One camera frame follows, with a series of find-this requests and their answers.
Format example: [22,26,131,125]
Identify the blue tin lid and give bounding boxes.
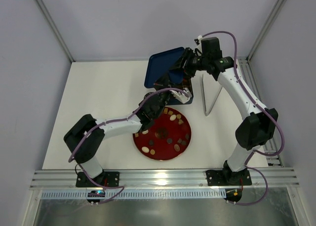
[144,47,185,88]

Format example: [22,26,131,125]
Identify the metal tongs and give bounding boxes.
[200,73,222,116]

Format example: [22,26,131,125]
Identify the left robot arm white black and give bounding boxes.
[63,88,172,186]

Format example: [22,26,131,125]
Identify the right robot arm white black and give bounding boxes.
[168,36,279,185]

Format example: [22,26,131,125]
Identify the blue chocolate box with tray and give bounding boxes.
[168,76,194,105]

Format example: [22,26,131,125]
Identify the grey flower chocolate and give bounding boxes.
[167,138,173,144]

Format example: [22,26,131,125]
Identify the white swirl oval chocolate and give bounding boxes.
[142,147,150,153]

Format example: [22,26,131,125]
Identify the brown oval chocolate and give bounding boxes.
[174,144,180,151]

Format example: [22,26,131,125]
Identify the red round plate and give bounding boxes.
[133,107,192,161]

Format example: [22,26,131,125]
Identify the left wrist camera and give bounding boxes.
[171,88,192,104]

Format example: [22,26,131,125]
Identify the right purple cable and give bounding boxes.
[195,30,286,206]

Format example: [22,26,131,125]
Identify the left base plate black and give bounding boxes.
[76,172,119,188]

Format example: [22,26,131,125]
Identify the base plate black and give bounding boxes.
[206,169,252,186]
[76,172,119,188]

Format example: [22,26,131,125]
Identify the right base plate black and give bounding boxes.
[206,169,252,186]

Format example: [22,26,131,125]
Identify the white slotted cable duct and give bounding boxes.
[41,188,226,200]

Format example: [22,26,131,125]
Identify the aluminium mounting rail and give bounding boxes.
[30,167,300,189]

